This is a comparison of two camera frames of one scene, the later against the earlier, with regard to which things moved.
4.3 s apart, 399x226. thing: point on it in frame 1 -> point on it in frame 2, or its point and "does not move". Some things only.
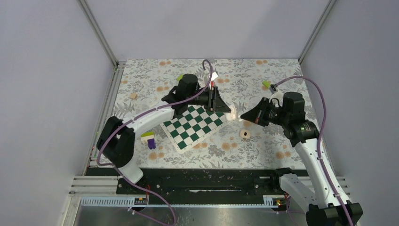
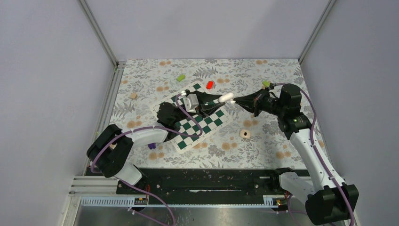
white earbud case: [232, 116] -> [226, 97]
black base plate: [201, 182] does not move
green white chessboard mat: [193, 124] does not move
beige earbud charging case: [245, 133] does not move
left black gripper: [217, 103] -> [203, 98]
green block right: [266, 83] does not move
